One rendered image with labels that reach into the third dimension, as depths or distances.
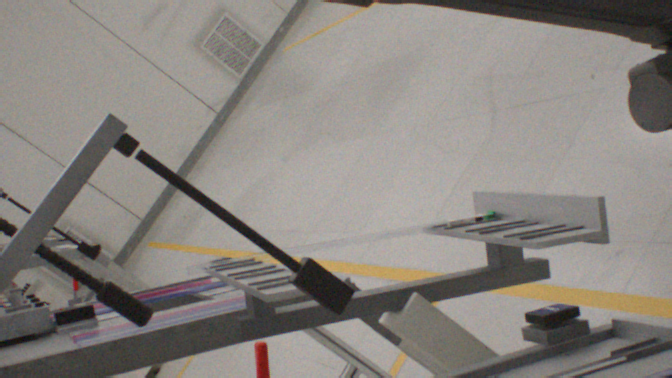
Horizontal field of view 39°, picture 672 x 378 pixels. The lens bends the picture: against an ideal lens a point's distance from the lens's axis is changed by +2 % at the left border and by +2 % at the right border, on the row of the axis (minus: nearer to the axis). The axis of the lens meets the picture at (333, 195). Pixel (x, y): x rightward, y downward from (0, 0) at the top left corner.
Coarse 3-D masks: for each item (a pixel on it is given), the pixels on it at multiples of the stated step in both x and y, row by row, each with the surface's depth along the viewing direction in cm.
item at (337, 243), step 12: (492, 216) 150; (408, 228) 145; (420, 228) 146; (432, 228) 146; (336, 240) 141; (348, 240) 141; (360, 240) 142; (372, 240) 143; (288, 252) 138; (300, 252) 139; (312, 252) 139; (204, 264) 134; (216, 264) 134; (228, 264) 135; (240, 264) 135
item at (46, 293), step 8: (48, 240) 640; (56, 240) 637; (0, 248) 628; (88, 264) 718; (96, 272) 719; (104, 272) 649; (40, 280) 684; (112, 280) 651; (24, 288) 681; (32, 288) 667; (40, 288) 654; (48, 288) 638; (80, 288) 716; (24, 296) 665; (40, 296) 636; (48, 296) 638; (64, 296) 642; (80, 296) 714
